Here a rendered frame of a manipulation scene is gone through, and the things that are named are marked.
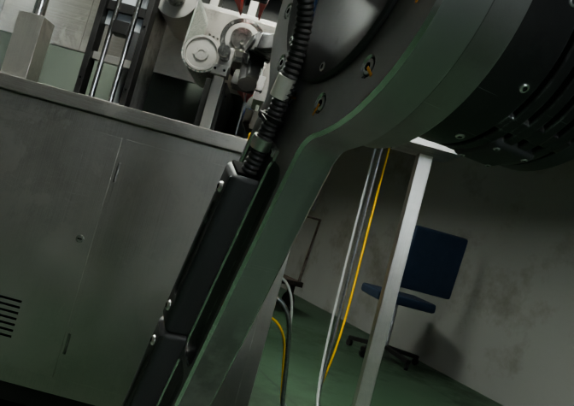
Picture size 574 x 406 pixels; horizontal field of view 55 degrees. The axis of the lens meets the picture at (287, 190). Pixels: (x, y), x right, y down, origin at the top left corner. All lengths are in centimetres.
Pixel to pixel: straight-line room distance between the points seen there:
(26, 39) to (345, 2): 180
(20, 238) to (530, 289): 292
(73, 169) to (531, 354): 283
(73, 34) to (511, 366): 299
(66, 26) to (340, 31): 206
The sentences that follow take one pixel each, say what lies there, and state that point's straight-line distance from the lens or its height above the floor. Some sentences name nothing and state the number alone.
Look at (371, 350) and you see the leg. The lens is 236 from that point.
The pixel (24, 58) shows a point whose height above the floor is 101.
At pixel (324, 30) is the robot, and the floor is 84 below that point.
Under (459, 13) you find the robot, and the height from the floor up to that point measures 83.
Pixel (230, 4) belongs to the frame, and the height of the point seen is 150.
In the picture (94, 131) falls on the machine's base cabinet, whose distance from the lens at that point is 161.
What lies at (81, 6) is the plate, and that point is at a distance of 239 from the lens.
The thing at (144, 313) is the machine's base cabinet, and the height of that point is 37.
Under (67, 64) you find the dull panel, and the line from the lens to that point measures 234.
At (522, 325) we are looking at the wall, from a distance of 371.
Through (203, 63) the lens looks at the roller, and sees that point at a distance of 187.
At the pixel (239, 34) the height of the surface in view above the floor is 126.
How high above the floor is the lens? 70
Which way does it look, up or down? 3 degrees up
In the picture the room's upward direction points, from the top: 15 degrees clockwise
